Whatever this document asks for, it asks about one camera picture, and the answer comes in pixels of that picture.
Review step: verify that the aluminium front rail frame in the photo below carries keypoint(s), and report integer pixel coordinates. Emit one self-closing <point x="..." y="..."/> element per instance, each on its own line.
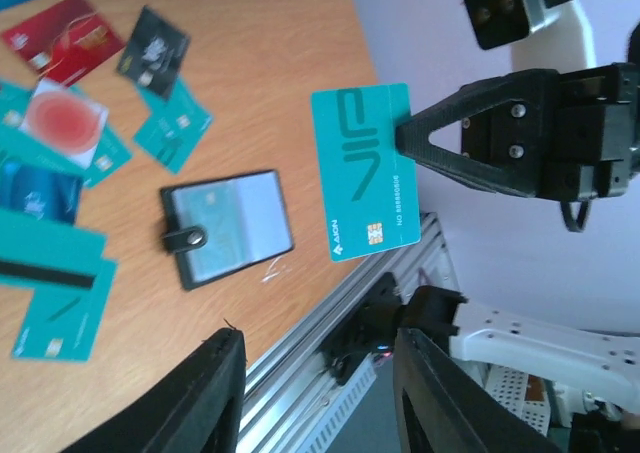
<point x="301" y="393"/>

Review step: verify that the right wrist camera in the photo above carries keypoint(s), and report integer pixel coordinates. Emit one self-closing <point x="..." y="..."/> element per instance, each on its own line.
<point x="496" y="23"/>

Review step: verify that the white card red circle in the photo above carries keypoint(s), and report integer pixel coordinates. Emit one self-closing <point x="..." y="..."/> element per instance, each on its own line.
<point x="65" y="121"/>

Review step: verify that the black credit card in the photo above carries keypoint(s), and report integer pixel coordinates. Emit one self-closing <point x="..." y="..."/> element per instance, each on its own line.
<point x="154" y="53"/>

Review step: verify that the teal striped card centre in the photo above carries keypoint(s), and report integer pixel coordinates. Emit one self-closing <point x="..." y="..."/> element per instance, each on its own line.
<point x="43" y="252"/>

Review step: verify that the grey slotted cable duct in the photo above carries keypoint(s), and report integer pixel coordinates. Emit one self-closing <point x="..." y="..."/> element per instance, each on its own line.
<point x="341" y="406"/>

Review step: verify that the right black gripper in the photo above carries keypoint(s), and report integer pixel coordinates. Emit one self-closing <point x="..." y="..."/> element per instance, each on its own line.
<point x="533" y="133"/>

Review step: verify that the red credit card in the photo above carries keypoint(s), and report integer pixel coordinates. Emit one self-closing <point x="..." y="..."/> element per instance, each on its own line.
<point x="65" y="42"/>

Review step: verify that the teal chip card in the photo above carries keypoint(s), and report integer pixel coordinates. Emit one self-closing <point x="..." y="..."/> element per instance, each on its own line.
<point x="16" y="146"/>
<point x="61" y="323"/>

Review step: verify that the teal card near black card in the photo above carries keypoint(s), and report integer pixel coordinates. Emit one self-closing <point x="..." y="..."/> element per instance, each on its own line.
<point x="174" y="127"/>

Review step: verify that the black leather card holder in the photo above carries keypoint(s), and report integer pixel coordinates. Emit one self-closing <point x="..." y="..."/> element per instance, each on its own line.
<point x="263" y="224"/>

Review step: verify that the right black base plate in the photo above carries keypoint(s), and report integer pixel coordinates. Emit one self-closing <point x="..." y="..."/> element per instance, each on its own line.
<point x="369" y="328"/>

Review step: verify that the teal chip card lower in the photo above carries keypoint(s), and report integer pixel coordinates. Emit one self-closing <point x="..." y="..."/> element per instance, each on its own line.
<point x="61" y="323"/>

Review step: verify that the teal card black stripe front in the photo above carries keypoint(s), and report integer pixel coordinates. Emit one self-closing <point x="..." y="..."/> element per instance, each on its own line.
<point x="211" y="206"/>

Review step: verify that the teal VIP card front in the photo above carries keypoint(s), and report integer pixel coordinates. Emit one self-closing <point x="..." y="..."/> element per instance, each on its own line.
<point x="369" y="189"/>

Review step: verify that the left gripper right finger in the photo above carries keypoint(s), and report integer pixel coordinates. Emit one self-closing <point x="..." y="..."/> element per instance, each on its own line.
<point x="439" y="408"/>

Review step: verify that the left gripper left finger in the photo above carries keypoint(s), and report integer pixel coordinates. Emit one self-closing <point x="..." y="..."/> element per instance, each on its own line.
<point x="196" y="407"/>

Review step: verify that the teal chip card centre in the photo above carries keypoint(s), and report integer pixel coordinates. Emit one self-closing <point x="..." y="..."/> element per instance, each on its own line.
<point x="16" y="146"/>

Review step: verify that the blue card centre pile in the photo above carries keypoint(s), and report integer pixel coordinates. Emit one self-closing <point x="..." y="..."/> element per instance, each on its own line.
<point x="40" y="192"/>

